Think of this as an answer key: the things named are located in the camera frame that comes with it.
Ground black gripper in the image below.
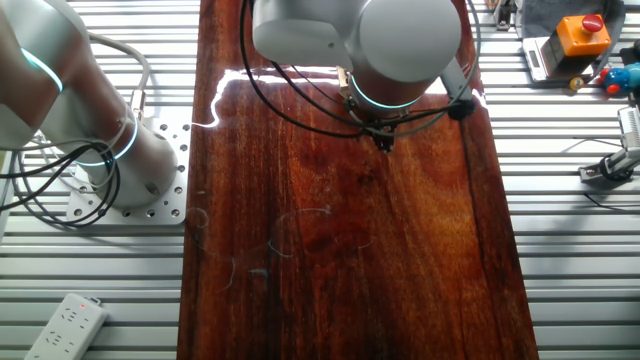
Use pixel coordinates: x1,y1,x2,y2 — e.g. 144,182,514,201
363,112,404,155

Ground wooden Jenga block tower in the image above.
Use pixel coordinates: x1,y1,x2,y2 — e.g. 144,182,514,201
336,66,354,100

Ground brown wooden board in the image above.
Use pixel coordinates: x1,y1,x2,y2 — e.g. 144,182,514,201
176,0,540,360

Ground silver flat device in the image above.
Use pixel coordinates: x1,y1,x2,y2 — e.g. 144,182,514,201
522,35,571,84

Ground black metal clamp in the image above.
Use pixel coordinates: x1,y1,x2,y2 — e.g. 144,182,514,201
492,0,516,31

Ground orange emergency stop box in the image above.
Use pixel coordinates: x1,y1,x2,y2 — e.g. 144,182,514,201
555,13,613,58

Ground blue plastic toy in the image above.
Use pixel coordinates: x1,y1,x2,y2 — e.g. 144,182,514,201
598,62,640,97

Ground white power strip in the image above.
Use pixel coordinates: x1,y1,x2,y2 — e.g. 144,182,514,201
23,292,109,360

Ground long black wrist cable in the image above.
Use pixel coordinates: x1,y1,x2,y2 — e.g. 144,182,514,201
238,0,369,140
271,60,454,129

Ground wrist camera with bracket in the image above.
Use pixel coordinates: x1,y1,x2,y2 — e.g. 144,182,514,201
439,57,477,122

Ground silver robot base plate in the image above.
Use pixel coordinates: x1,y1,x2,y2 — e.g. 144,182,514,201
64,118,192,226

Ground black camera cable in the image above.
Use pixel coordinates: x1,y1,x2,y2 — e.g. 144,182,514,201
582,192,640,211

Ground grey base cable with connector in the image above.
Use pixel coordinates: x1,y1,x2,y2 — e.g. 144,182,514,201
82,29,152,121

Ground black base cable bundle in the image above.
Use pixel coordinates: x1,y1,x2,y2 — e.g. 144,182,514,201
0,139,123,229

